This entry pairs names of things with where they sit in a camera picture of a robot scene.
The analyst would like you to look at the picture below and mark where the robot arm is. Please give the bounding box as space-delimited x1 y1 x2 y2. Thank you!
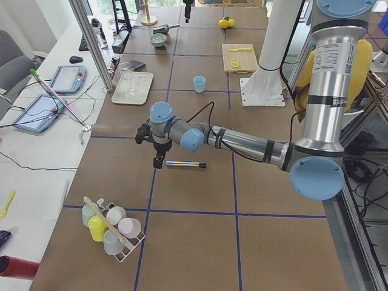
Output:
150 1 374 201

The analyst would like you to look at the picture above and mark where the wooden rack handle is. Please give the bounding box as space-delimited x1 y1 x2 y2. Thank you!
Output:
83 196 126 244

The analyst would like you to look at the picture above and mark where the light blue cup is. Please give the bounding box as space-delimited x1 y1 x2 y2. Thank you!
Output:
193 76 206 93

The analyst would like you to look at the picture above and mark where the black box device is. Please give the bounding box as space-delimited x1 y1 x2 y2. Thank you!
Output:
112 30 130 54

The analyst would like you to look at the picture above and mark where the metal muddler black tip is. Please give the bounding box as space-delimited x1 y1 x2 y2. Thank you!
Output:
166 161 207 169

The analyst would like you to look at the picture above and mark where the near blue teach pendant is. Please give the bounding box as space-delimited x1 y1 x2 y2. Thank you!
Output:
12 94 65 133

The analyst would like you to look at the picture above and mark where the green bowl of ice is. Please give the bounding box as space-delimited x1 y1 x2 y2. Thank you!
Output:
149 33 167 48

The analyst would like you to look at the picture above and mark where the cream bear tray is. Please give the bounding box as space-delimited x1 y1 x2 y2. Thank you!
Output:
111 72 153 105

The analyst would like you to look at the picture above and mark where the white cup in rack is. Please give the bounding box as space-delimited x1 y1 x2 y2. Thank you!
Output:
106 206 126 226

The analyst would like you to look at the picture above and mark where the person in yellow shirt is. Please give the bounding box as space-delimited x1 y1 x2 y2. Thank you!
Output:
294 39 373 113

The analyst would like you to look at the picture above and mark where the metal ice scoop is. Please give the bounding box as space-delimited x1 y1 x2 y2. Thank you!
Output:
152 24 180 34

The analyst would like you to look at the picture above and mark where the aluminium frame post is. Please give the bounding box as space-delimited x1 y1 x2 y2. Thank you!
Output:
69 0 114 92

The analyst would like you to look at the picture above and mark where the white wire cup rack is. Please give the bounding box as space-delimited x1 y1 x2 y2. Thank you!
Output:
97 198 145 262

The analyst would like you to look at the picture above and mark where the green cup in rack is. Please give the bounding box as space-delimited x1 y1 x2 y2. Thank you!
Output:
81 204 95 227

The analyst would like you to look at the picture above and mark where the metal stirring rod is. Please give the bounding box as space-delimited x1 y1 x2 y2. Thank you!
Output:
30 69 92 132

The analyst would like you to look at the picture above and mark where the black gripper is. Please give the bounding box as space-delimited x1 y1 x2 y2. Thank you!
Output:
153 140 172 169
183 0 193 23

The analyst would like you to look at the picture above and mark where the grey folded cloth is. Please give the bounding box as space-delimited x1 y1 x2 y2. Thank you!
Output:
129 60 146 72

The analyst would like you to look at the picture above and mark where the blue teach pendant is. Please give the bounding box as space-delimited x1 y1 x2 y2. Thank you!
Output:
12 94 65 133
50 65 87 95

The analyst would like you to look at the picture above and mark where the yellow cup in rack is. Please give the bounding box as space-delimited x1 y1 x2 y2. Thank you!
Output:
88 215 109 242

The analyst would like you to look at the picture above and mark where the black keyboard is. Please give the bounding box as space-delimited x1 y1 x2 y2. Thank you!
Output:
78 36 89 52

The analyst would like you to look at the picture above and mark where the wooden cutting board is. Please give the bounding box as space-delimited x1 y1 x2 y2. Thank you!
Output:
222 44 258 73

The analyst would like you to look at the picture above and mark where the grey cup in rack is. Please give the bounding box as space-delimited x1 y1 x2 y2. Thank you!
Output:
103 230 124 255

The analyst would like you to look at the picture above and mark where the black computer mouse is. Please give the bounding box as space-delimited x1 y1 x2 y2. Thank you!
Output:
69 55 83 64

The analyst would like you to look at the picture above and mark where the yellow plastic knife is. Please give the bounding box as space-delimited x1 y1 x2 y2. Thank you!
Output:
228 47 252 52

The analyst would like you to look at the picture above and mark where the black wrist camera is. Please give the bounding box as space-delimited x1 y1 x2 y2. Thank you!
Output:
135 120 153 145

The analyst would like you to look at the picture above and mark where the grey office chair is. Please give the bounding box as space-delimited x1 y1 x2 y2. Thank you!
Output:
1 30 35 119

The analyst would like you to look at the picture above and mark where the far blue teach pendant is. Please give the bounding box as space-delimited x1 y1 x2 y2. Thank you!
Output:
50 65 87 95

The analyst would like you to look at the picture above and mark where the red cylinder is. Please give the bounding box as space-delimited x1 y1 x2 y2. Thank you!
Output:
1 255 39 280

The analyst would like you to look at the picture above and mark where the clear wine glass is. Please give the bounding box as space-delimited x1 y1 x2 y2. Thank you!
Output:
119 62 136 95

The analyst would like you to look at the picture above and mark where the wooden mug tree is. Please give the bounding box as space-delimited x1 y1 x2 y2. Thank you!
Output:
140 0 158 26

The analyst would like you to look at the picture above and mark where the yellow lemon slice stack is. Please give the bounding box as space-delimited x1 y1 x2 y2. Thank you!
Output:
230 59 239 68

